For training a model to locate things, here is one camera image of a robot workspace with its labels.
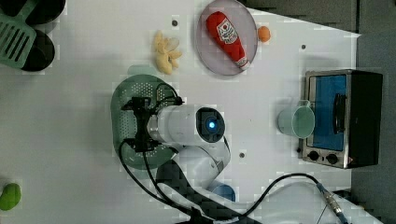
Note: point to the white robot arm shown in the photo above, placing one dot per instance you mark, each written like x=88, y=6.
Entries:
x=183, y=149

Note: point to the light green cup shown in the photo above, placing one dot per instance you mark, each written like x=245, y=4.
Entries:
x=297, y=120

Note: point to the red ketchup bottle toy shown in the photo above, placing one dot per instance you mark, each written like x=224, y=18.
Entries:
x=224, y=33

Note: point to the peeled banana toy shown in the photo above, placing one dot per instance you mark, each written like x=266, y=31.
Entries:
x=166, y=53

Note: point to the black cup lower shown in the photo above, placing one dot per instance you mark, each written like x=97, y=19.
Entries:
x=41, y=54

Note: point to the green plastic strainer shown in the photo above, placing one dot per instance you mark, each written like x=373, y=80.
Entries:
x=141, y=81

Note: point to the black cup upper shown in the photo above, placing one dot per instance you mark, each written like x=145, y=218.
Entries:
x=45, y=11

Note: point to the grey oval plate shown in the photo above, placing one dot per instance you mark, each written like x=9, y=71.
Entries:
x=212, y=56

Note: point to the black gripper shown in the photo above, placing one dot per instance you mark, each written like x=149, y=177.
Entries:
x=141, y=142

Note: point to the black cup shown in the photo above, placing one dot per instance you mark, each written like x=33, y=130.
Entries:
x=45, y=11
x=41, y=54

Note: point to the orange ball toy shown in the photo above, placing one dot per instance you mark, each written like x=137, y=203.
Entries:
x=264, y=34

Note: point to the green pear toy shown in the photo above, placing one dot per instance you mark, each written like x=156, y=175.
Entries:
x=10, y=196

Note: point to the black toaster oven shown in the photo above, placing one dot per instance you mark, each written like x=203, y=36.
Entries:
x=347, y=107

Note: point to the blue bowl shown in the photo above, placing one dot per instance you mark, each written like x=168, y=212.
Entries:
x=225, y=190

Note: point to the green spatula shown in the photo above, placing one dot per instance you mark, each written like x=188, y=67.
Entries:
x=17, y=37

